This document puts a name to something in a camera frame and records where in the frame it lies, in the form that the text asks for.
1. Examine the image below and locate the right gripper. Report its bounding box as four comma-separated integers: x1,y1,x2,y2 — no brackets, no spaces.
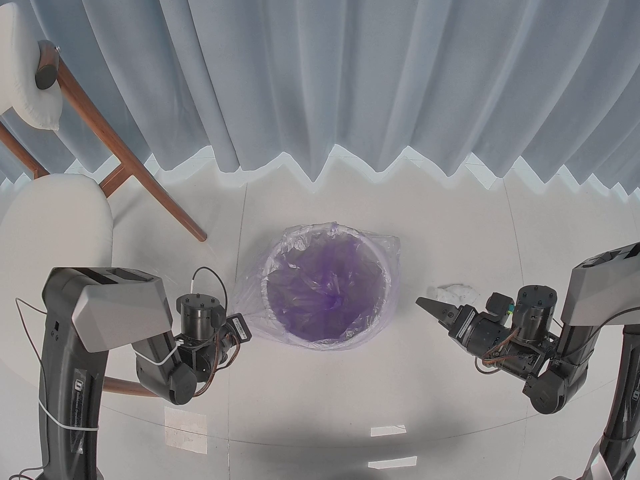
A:
415,296,544,375

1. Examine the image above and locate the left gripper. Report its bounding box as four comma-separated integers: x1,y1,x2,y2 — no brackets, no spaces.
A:
199,313,254,369

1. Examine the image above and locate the white paper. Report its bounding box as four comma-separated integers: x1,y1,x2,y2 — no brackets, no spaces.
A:
426,282,479,314

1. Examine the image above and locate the purple plastic bag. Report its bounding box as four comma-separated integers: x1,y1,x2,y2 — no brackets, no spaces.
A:
227,221,402,352

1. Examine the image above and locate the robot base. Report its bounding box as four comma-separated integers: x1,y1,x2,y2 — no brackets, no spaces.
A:
580,460,621,480

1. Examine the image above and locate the white trash bin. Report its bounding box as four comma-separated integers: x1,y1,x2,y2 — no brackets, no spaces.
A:
262,228,394,345

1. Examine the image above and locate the wooden chair with white cushions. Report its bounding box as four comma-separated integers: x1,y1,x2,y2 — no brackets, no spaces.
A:
0,2,207,399

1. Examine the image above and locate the pale blue curtain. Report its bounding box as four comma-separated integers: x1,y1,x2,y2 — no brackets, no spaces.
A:
0,0,640,196

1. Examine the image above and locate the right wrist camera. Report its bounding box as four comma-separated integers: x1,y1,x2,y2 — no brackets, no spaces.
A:
486,292,517,321

